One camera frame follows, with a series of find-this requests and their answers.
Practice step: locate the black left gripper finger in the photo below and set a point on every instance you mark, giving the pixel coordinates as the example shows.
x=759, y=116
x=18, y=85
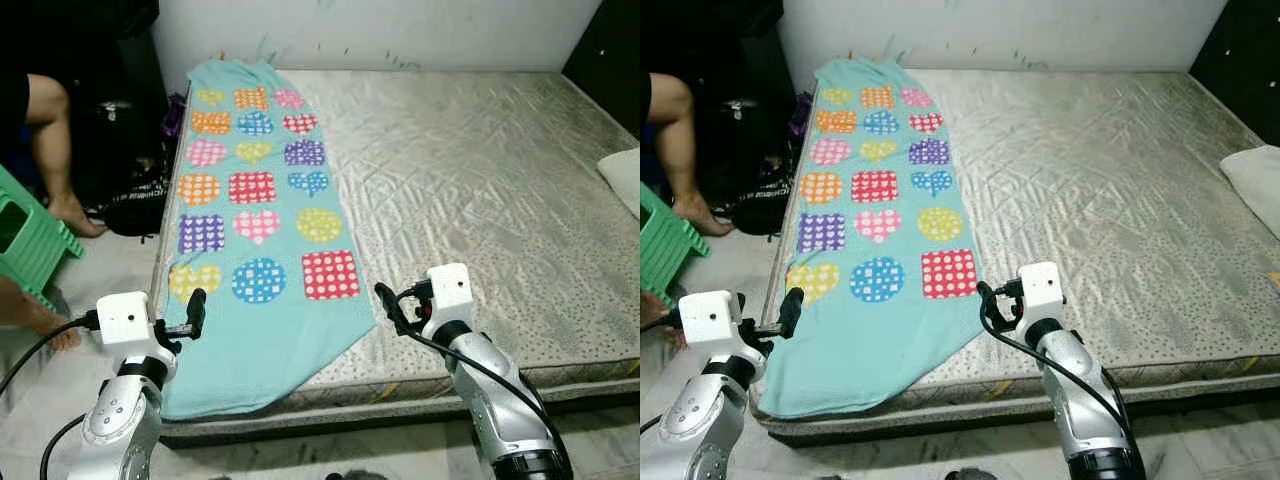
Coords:
x=790, y=310
x=196, y=310

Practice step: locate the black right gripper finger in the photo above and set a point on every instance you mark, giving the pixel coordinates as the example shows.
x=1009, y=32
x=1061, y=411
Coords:
x=988, y=300
x=390, y=305

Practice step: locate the teal blanket with colourful hearts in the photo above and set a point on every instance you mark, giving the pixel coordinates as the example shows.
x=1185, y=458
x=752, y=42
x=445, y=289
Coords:
x=260, y=340
x=870, y=340

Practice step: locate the white pillow with black lettering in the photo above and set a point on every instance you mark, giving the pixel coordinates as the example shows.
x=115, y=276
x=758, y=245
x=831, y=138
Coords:
x=625, y=180
x=1258, y=185

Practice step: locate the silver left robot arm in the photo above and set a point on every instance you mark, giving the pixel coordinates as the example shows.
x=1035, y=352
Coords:
x=700, y=420
x=120, y=420

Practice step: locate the black bag with white lettering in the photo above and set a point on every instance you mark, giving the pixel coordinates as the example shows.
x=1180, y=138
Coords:
x=135, y=210
x=760, y=210

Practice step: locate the grey quilted mattress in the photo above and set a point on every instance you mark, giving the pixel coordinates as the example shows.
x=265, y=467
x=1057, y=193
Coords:
x=470, y=200
x=1100, y=200

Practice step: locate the green plastic stool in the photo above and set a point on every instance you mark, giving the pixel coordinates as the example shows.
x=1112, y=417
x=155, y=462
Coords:
x=30, y=240
x=665, y=245

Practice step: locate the silver right robot leg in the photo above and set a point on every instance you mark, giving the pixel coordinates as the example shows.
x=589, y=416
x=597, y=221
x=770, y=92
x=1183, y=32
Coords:
x=972, y=475
x=355, y=475

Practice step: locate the purple fabric item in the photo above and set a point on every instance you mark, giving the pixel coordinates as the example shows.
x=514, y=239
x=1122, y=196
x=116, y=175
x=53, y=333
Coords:
x=176, y=115
x=800, y=112

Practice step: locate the black fabric cabinet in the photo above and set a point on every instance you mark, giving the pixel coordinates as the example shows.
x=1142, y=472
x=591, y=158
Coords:
x=720, y=60
x=90, y=60

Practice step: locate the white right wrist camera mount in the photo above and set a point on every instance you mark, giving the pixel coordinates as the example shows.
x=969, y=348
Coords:
x=450, y=290
x=1042, y=290

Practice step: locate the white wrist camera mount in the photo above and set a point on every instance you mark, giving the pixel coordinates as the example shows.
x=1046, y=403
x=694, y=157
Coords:
x=450, y=290
x=708, y=318
x=125, y=318
x=1042, y=290

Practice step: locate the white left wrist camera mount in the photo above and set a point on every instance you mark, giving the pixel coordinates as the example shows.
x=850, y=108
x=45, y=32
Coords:
x=125, y=318
x=708, y=318

